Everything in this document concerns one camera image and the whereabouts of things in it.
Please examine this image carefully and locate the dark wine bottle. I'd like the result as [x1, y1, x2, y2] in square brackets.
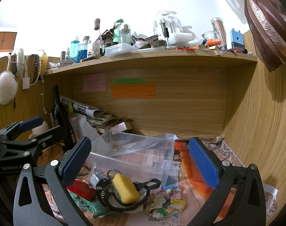
[51, 85, 76, 152]

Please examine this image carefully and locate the yellow sponge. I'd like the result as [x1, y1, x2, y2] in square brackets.
[112, 173, 139, 204]

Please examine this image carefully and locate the small white cardboard box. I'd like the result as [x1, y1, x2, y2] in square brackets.
[110, 121, 132, 132]

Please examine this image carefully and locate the tall striped clear jar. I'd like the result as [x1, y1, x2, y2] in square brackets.
[211, 17, 227, 50]

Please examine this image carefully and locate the blue liquid bottle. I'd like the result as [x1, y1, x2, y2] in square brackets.
[70, 36, 80, 61]

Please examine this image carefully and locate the green sticky note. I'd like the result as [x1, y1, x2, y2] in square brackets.
[113, 78, 145, 85]

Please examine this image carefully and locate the wooden shelf board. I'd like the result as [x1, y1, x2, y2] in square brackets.
[45, 50, 257, 76]

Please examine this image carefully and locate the white plastic sheet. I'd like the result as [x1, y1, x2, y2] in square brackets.
[70, 115, 100, 142]

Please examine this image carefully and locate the beaded black headband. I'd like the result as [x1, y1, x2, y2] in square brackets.
[31, 54, 41, 86]

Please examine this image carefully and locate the floral patterned cloth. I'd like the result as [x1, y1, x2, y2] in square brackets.
[146, 189, 186, 219]

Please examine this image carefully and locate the pink plastic bag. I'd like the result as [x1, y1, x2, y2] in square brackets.
[245, 0, 286, 72]

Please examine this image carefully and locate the red fabric pouch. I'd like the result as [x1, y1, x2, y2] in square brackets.
[67, 180, 96, 201]

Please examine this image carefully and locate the black strap headband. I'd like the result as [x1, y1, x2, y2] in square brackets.
[96, 179, 161, 212]

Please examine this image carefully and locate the crinkled silver plastic bag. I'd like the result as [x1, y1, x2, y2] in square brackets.
[89, 162, 109, 188]

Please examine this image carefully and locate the green cap spray bottle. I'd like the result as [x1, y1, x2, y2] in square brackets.
[113, 19, 124, 45]

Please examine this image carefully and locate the clear plastic lid box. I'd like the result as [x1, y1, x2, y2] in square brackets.
[105, 43, 138, 56]

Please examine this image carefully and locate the clear glass perfume bottle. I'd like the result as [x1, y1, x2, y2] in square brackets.
[119, 24, 131, 44]

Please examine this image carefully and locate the orange sticky note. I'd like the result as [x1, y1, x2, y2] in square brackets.
[111, 84, 157, 99]

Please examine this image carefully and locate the blue plastic block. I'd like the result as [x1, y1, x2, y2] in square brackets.
[230, 28, 245, 50]

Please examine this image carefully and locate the stack of newspapers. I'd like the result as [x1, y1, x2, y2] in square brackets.
[60, 95, 117, 133]

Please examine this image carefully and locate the blue beads bottle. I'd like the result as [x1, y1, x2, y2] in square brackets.
[77, 36, 89, 63]

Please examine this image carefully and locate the green knitted cloth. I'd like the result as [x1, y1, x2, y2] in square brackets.
[69, 191, 118, 218]

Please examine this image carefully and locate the orange capped tube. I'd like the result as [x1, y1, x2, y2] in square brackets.
[206, 38, 221, 47]

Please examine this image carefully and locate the pink sticky note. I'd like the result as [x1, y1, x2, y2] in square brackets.
[83, 73, 106, 92]

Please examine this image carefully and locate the clear plastic storage box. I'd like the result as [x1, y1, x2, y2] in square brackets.
[85, 131, 175, 186]

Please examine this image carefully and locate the white fluffy puff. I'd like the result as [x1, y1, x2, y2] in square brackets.
[0, 71, 18, 105]

